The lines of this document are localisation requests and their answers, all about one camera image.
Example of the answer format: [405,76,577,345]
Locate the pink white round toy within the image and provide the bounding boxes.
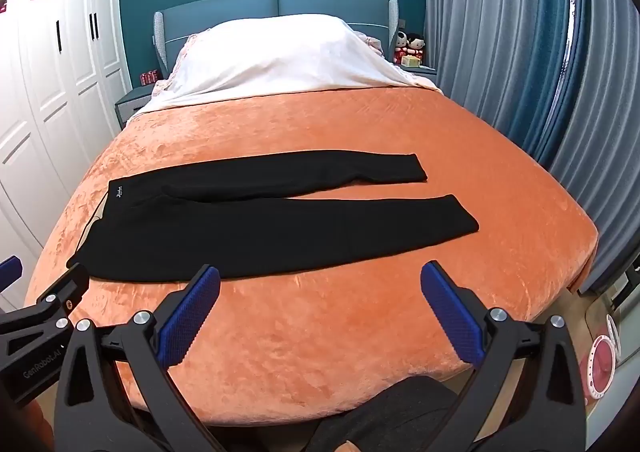
[582,315,624,401]

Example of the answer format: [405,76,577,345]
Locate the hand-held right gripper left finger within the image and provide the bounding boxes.
[54,263,236,452]

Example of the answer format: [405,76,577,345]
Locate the black pants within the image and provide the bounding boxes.
[66,150,480,283]

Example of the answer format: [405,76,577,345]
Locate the orange plush blanket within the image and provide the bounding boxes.
[24,85,599,425]

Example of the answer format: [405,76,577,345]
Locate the blue curtain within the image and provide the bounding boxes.
[487,0,608,172]

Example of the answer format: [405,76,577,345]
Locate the person's grey trouser leg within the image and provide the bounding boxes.
[305,377,461,452]

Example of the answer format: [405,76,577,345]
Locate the pink floral bedding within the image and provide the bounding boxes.
[149,29,387,103]

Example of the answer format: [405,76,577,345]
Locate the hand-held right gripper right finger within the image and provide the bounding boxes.
[420,261,587,452]

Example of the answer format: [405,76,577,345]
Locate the blue padded headboard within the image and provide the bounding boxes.
[152,0,401,76]

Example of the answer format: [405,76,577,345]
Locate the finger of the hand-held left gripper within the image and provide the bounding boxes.
[0,263,90,375]
[0,255,24,294]

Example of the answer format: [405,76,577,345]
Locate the blue-grey nightstand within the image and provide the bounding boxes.
[115,84,157,129]
[392,63,439,79]

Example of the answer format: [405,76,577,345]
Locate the white panelled wardrobe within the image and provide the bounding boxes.
[0,0,132,298]

